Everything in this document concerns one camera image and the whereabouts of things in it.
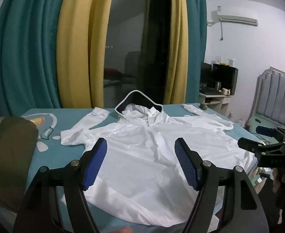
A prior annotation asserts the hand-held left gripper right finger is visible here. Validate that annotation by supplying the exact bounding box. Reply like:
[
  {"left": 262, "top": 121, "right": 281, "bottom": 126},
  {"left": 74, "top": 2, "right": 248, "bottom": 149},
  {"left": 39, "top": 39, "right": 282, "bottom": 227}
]
[{"left": 175, "top": 137, "right": 270, "bottom": 233}]

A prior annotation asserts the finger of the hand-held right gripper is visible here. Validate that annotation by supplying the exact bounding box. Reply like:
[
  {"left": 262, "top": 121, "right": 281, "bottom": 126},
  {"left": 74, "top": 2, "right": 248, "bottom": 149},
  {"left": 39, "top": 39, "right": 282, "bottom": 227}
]
[
  {"left": 238, "top": 137, "right": 285, "bottom": 152},
  {"left": 255, "top": 149, "right": 285, "bottom": 168}
]

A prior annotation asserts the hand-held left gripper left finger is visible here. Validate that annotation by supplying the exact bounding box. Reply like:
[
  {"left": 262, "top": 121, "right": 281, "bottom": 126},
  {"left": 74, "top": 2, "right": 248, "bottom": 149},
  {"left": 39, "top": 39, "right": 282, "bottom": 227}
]
[{"left": 13, "top": 137, "right": 108, "bottom": 233}]

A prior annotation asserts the white hooded jacket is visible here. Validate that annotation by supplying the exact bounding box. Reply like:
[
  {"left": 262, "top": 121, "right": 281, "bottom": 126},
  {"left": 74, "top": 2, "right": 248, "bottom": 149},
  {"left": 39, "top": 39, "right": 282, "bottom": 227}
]
[{"left": 60, "top": 90, "right": 258, "bottom": 231}]

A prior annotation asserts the person's left hand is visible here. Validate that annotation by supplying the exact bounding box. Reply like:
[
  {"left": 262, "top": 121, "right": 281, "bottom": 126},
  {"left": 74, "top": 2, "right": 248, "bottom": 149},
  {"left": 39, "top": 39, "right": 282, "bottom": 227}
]
[{"left": 113, "top": 226, "right": 133, "bottom": 233}]

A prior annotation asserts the grey padded headboard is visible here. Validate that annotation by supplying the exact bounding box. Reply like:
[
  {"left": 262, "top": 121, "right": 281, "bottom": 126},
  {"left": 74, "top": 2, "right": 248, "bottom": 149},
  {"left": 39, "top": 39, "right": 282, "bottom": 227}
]
[{"left": 249, "top": 66, "right": 285, "bottom": 132}]

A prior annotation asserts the teal printed blanket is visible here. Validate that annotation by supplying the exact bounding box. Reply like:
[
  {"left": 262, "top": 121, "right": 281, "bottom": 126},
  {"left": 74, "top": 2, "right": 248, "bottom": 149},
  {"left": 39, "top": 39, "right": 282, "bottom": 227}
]
[{"left": 20, "top": 103, "right": 266, "bottom": 233}]

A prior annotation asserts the white desk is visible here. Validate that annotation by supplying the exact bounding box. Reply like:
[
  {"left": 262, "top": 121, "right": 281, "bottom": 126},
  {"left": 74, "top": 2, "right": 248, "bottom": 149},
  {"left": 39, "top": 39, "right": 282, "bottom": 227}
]
[{"left": 199, "top": 91, "right": 231, "bottom": 120}]

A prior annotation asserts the black computer monitor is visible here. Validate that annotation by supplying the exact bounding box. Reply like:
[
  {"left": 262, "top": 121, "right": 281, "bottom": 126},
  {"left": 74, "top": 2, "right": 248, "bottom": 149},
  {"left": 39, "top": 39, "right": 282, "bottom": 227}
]
[{"left": 201, "top": 63, "right": 213, "bottom": 88}]

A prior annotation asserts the olive green cloth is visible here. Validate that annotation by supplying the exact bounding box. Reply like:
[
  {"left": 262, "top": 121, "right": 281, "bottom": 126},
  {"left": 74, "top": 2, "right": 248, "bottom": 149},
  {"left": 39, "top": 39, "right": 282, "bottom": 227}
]
[{"left": 0, "top": 116, "right": 39, "bottom": 210}]

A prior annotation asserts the yellow curtain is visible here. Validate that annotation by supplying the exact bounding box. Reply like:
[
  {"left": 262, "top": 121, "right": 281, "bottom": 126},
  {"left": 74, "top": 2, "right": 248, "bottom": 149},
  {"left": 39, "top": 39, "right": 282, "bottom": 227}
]
[
  {"left": 163, "top": 0, "right": 189, "bottom": 105},
  {"left": 56, "top": 0, "right": 120, "bottom": 109}
]

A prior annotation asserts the teal curtain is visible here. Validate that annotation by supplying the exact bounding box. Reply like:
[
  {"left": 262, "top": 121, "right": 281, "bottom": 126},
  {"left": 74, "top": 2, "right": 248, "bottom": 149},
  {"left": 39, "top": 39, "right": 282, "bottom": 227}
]
[
  {"left": 184, "top": 0, "right": 207, "bottom": 104},
  {"left": 0, "top": 0, "right": 70, "bottom": 117}
]

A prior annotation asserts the white air conditioner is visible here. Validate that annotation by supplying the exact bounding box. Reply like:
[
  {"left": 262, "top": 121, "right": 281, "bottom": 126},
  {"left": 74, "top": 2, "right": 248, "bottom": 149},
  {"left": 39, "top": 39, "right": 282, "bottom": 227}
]
[{"left": 210, "top": 10, "right": 258, "bottom": 27}]

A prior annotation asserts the dark glass door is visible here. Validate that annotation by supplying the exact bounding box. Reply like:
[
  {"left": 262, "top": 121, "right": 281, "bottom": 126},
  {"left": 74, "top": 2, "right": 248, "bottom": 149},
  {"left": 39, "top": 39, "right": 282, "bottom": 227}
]
[{"left": 104, "top": 0, "right": 174, "bottom": 108}]

